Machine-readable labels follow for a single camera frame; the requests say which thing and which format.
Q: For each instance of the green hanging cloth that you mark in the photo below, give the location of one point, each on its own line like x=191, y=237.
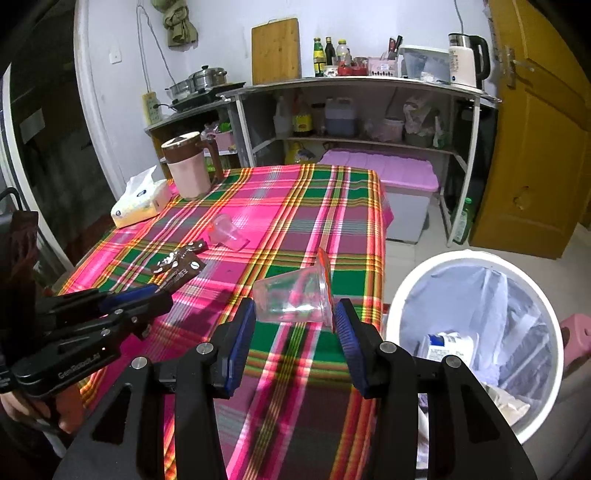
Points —
x=178, y=23

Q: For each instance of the brown snack wrapper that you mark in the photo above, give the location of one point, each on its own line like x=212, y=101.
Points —
x=182, y=267

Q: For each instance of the pink jug with brown lid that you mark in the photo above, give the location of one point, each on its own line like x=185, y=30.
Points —
x=184, y=170

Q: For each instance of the pink plastic cup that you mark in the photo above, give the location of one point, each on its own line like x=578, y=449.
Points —
x=226, y=230

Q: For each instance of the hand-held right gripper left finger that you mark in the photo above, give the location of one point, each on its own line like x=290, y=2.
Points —
x=238, y=355

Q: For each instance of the yellow white tissue pack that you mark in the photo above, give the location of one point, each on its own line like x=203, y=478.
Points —
x=138, y=203

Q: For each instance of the yellow label oil bottle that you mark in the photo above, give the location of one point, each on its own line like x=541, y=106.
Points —
x=302, y=122

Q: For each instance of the person's left hand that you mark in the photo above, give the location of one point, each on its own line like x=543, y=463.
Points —
x=23, y=408

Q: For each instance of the wooden cutting board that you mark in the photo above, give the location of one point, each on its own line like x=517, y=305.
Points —
x=276, y=50

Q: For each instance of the clear plastic cup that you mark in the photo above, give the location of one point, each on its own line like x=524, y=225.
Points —
x=286, y=300

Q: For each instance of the green glass bottle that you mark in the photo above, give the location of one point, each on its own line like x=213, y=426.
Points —
x=319, y=57

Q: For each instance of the blue plastic jerrycan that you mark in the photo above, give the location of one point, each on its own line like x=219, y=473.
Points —
x=341, y=120

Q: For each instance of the white electric kettle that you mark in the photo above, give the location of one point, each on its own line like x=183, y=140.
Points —
x=461, y=64

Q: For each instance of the pink green plaid tablecloth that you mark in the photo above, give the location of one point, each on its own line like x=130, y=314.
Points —
x=295, y=207

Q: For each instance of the yellow power strip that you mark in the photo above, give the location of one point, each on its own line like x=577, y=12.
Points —
x=150, y=108

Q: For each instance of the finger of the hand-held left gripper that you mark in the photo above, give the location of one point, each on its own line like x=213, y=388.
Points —
x=147, y=307
x=124, y=295

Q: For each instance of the clear plastic bin liner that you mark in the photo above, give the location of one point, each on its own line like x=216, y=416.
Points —
x=498, y=304

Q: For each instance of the steel pot with lid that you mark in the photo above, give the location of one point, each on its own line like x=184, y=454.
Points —
x=210, y=78

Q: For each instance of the white wall switch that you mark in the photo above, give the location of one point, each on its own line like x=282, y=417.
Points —
x=116, y=54

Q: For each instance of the small steel pot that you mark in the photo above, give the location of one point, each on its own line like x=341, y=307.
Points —
x=180, y=90

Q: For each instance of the green plastic bottle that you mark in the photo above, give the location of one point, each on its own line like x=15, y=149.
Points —
x=463, y=226

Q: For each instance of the clear plastic storage container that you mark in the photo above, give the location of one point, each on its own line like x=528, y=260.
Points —
x=422, y=62

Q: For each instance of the purple drink carton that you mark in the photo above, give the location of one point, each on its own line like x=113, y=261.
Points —
x=443, y=346

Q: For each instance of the white round trash bin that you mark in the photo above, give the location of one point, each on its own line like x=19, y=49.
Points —
x=466, y=257

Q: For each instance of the pink countertop basket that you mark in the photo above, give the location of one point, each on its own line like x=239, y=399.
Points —
x=383, y=68

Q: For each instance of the pink plastic stool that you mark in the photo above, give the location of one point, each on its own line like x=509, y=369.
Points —
x=577, y=332

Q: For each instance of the grey kitchen shelf unit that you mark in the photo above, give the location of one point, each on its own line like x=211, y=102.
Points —
x=346, y=82

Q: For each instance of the clear bottle with yellow cap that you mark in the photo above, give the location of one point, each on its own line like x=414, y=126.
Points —
x=343, y=54

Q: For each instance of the storage box with pink lid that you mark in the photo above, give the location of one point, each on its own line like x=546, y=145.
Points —
x=378, y=164

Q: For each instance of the dark sauce bottle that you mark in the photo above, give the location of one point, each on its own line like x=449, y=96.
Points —
x=329, y=53

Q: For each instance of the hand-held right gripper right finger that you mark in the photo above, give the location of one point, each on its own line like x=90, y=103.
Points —
x=348, y=350

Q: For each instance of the yellow wooden door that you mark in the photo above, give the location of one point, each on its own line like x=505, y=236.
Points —
x=531, y=161

